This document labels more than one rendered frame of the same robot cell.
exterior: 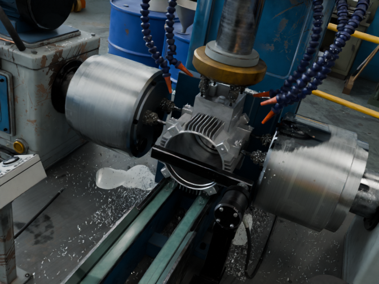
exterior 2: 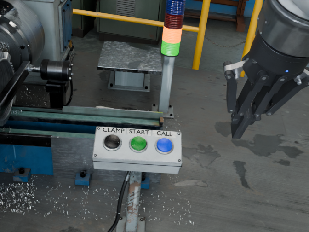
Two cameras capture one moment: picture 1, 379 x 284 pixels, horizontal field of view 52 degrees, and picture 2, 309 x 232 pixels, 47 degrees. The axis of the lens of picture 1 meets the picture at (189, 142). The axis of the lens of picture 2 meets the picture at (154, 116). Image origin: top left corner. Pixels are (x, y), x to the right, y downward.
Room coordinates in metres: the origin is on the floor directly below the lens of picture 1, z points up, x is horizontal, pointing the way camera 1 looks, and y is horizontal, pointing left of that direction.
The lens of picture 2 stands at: (0.70, 0.85, 1.48)
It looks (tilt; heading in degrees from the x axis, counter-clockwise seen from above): 32 degrees down; 249
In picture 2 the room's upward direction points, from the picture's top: 6 degrees clockwise
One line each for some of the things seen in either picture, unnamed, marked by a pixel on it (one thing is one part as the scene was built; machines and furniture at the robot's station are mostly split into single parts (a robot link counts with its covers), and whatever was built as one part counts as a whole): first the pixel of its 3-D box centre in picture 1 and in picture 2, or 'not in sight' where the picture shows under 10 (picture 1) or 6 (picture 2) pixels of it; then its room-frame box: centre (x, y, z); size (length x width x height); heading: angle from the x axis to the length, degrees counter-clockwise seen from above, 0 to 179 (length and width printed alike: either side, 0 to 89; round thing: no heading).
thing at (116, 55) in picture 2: not in sight; (130, 68); (0.33, -0.44, 0.86); 0.27 x 0.24 x 0.12; 73
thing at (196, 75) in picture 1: (221, 134); not in sight; (1.03, -0.09, 0.97); 0.30 x 0.11 x 0.34; 73
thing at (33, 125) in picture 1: (24, 86); not in sight; (1.05, 0.53, 0.99); 0.35 x 0.31 x 0.37; 73
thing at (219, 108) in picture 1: (219, 107); not in sight; (0.92, -0.06, 1.11); 0.12 x 0.11 x 0.07; 163
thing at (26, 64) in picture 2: (200, 169); (14, 85); (0.76, -0.04, 1.01); 0.26 x 0.04 x 0.03; 73
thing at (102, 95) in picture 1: (106, 100); not in sight; (0.97, 0.25, 1.04); 0.37 x 0.25 x 0.25; 73
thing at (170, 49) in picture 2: not in sight; (170, 46); (0.28, -0.18, 1.05); 0.06 x 0.06 x 0.04
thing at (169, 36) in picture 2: not in sight; (172, 33); (0.28, -0.18, 1.10); 0.06 x 0.06 x 0.04
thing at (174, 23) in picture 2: not in sight; (174, 19); (0.28, -0.18, 1.14); 0.06 x 0.06 x 0.04
